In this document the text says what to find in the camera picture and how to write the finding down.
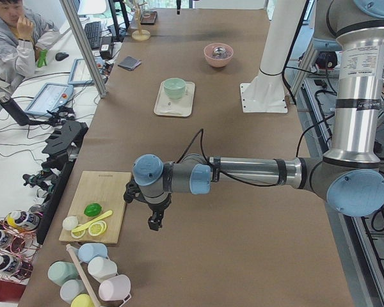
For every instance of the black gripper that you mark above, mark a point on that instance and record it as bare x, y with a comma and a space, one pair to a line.
155, 208

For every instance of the green bowl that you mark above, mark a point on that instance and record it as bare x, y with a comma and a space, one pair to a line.
174, 94
174, 84

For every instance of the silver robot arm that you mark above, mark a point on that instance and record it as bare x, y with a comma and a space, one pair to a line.
180, 4
346, 177

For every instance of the yellow plastic knife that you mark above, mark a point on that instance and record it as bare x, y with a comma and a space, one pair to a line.
87, 225

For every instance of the wooden cutting board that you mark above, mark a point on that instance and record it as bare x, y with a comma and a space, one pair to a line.
106, 188

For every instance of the lemon slice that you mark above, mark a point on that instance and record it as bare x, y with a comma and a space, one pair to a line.
97, 228
77, 234

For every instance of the green lime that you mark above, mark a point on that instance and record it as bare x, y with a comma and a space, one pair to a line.
92, 210

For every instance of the white mug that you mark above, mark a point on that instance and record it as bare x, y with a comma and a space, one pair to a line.
102, 269

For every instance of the blue mug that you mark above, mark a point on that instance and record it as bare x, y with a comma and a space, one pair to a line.
89, 251

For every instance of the pink mug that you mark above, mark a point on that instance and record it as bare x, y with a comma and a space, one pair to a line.
117, 288

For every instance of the white bun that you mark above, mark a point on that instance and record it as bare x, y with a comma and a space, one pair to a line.
70, 222

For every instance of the yellow mug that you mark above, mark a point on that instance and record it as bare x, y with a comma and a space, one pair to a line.
82, 300

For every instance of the green mug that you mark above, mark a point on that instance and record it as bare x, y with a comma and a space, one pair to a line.
61, 272

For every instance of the grey mug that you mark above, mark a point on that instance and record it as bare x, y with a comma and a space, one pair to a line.
71, 289

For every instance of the cream serving tray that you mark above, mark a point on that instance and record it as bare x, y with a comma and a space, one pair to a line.
182, 107

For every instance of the sauce bottle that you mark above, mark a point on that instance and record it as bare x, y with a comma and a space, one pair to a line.
23, 220

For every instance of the green bowl on tray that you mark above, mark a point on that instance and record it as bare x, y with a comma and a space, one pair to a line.
174, 84

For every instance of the grey folded cloth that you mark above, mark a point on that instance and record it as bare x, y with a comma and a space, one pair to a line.
129, 63

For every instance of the teach pendant tablet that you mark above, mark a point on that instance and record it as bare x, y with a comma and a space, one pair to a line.
49, 99
80, 74

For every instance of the pink bowl with ice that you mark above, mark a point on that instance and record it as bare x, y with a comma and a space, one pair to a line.
217, 62

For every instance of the metal ice scoop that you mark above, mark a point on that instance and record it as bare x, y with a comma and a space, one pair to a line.
219, 52

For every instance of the wooden mug tree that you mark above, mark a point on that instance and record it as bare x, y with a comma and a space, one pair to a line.
139, 34

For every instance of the black computer mouse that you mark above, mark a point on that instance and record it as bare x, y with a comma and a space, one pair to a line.
60, 56

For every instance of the black water bottle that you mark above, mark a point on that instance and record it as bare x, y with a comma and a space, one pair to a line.
13, 109

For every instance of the black keyboard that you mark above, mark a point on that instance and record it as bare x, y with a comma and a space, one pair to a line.
92, 31

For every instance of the seated person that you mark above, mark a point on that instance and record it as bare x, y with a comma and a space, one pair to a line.
23, 35

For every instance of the aluminium frame post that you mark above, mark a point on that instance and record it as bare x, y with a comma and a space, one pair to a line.
83, 45

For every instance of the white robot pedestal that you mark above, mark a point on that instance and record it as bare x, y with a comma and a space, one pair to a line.
265, 93

